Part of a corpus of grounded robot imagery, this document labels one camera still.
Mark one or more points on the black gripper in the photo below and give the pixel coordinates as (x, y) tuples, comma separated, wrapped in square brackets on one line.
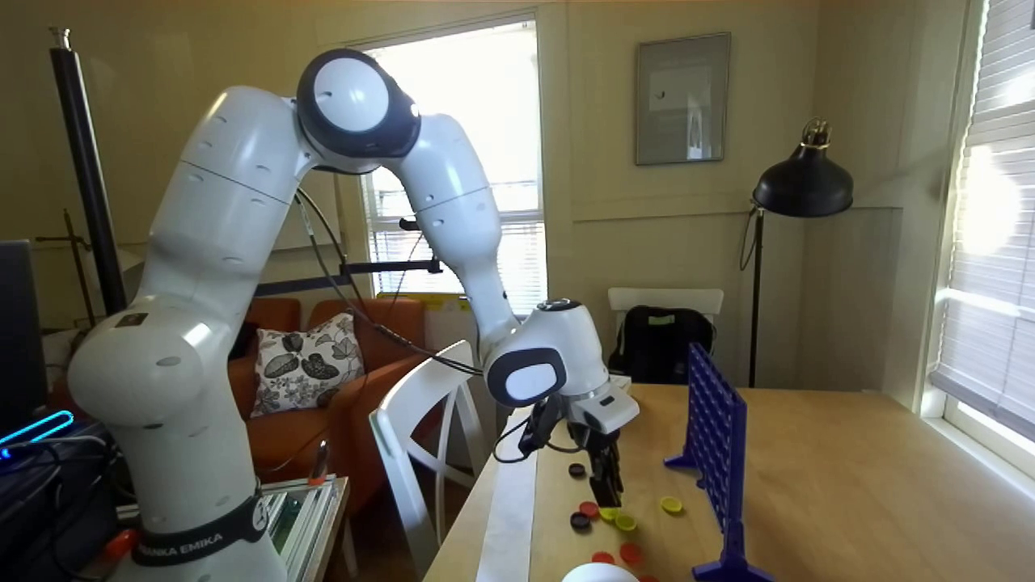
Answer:
[(597, 439)]

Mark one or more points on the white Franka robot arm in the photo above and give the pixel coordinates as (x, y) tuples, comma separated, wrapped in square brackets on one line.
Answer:
[(214, 215)]

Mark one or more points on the black plastic chip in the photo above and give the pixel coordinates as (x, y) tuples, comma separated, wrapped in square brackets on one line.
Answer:
[(581, 523), (577, 469)]

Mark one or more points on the red plastic chip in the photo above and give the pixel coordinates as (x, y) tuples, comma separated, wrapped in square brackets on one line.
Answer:
[(604, 556), (588, 510), (631, 553)]

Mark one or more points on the yellow plastic chip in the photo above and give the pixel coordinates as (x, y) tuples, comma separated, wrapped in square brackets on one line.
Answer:
[(675, 506), (610, 514), (626, 527)]

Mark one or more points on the white dotted paper cup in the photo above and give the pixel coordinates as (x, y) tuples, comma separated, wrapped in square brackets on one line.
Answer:
[(599, 572)]

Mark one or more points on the blue connect four grid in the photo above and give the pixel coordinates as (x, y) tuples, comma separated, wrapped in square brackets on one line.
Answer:
[(716, 453)]

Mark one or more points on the black bag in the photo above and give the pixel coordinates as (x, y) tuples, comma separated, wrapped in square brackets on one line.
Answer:
[(661, 343)]

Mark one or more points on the white wooden chair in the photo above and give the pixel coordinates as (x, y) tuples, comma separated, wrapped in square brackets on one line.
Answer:
[(424, 431)]

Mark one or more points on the black clamp rod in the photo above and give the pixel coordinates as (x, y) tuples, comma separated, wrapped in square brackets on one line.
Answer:
[(394, 266)]

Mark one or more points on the flat panel with green print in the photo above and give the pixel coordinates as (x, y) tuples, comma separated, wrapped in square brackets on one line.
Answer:
[(302, 519)]

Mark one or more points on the orange sofa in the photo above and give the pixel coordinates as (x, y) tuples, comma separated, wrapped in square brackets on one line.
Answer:
[(291, 441)]

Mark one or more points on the leaf patterned pillow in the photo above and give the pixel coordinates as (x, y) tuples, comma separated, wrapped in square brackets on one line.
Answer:
[(310, 360)]

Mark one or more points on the black floor lamp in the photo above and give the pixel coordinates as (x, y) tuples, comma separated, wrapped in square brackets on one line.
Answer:
[(804, 182)]

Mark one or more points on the white window blind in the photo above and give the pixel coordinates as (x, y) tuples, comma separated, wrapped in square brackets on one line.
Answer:
[(990, 268)]

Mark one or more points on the black vertical pole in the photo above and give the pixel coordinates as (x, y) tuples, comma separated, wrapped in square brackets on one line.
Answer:
[(84, 173)]

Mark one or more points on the black monitor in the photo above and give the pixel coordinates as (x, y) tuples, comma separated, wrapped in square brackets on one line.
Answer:
[(21, 335)]

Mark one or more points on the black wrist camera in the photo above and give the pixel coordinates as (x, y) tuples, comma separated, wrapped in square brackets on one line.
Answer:
[(541, 420)]

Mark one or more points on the grey framed wall picture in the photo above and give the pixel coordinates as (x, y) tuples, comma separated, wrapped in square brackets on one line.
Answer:
[(679, 98)]

